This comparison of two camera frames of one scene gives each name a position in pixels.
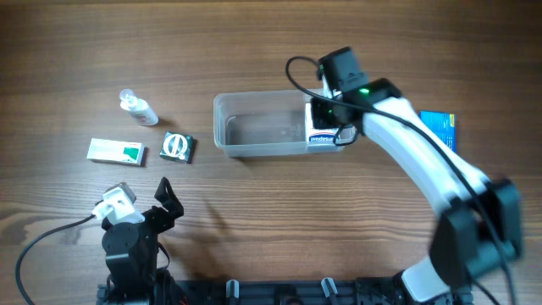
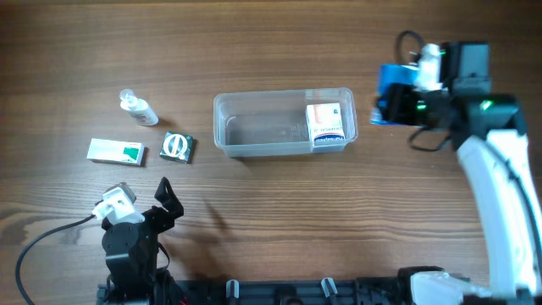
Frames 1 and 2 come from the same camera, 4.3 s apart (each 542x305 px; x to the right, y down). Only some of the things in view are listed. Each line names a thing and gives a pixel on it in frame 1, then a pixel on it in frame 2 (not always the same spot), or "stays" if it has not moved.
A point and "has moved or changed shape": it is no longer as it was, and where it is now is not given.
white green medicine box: [116, 152] stays
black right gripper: [319, 120] -> [398, 96]
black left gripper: [153, 216] stays
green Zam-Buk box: [177, 146] stays
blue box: [444, 124] has moved or changed shape
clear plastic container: [262, 123] stays
